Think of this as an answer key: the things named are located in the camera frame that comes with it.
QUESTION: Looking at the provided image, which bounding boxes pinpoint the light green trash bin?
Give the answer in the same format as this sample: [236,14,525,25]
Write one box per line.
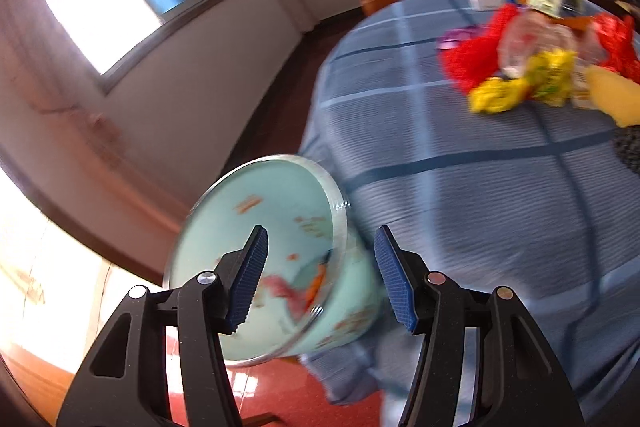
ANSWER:
[162,154,388,367]

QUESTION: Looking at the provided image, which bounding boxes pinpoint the red crinkled bag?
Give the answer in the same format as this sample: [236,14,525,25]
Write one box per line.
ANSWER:
[590,14,640,82]

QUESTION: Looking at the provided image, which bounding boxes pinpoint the yellow cloth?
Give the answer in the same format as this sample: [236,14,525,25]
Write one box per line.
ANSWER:
[587,67,640,128]

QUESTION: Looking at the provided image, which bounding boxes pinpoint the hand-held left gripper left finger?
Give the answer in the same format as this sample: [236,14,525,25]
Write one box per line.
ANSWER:
[56,225,271,427]

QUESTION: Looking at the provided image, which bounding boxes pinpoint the purple foil wrapper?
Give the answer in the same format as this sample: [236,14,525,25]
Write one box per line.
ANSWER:
[437,27,481,50]

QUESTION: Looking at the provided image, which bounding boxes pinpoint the red mesh net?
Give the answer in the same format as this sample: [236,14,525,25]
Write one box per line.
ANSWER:
[442,4,531,95]

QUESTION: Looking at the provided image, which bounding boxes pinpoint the yellow crumpled wrapper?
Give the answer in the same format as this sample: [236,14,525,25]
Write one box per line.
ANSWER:
[525,49,576,108]
[467,77,531,114]

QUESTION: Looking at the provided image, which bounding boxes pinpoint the clear plastic bag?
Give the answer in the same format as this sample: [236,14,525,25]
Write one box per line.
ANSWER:
[497,12,576,78]

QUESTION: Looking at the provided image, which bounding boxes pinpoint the dark speckled cloth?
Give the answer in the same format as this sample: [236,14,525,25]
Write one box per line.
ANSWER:
[612,127,640,180]

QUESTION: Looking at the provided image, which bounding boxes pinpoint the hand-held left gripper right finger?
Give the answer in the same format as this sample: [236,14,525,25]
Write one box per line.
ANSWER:
[374,226,586,427]

